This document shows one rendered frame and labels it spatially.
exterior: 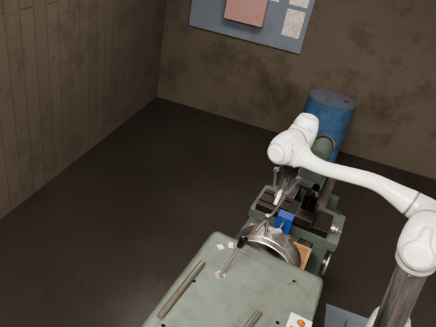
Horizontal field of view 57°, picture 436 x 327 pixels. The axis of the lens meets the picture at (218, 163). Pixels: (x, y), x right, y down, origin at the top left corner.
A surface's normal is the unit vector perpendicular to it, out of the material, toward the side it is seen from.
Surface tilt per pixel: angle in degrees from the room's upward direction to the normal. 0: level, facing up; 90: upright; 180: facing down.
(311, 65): 90
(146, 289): 0
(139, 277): 0
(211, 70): 90
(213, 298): 0
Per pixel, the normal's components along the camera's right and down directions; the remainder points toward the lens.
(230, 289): 0.18, -0.83
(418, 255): -0.57, 0.26
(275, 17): -0.29, 0.47
